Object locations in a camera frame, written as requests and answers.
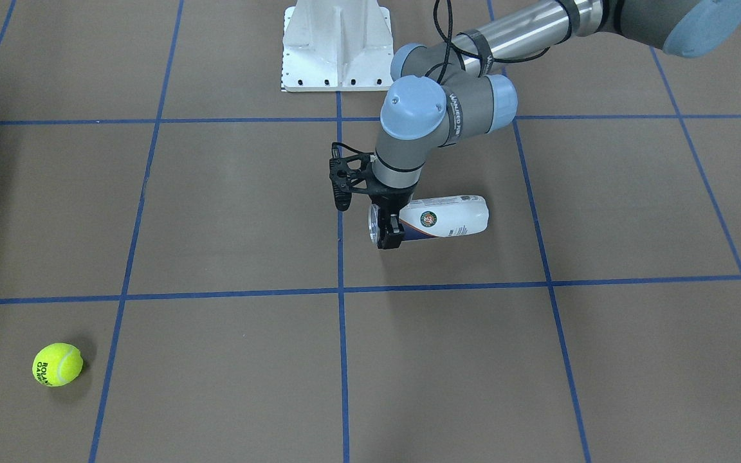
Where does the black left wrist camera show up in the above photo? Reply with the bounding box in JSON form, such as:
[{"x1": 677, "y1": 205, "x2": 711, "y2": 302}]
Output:
[{"x1": 329, "y1": 147, "x2": 371, "y2": 213}]

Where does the clear tennis ball can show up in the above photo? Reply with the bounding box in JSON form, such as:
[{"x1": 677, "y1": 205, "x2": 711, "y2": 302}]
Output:
[{"x1": 399, "y1": 195, "x2": 490, "y2": 241}]

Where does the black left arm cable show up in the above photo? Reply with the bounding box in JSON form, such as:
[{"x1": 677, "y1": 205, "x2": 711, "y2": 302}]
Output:
[{"x1": 434, "y1": 0, "x2": 551, "y2": 84}]

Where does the Roland Garros tennis ball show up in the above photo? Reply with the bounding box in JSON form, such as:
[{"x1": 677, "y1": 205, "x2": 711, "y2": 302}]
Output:
[{"x1": 32, "y1": 343, "x2": 84, "y2": 387}]

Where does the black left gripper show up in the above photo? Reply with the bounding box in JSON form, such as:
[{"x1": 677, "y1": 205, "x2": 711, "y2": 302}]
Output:
[{"x1": 368, "y1": 181, "x2": 417, "y2": 250}]

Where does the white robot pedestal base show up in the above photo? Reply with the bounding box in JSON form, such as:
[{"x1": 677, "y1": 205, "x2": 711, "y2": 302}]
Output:
[{"x1": 280, "y1": 1, "x2": 395, "y2": 92}]

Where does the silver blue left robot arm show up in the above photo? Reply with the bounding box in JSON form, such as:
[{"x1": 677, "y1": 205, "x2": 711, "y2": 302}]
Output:
[{"x1": 367, "y1": 1, "x2": 741, "y2": 250}]

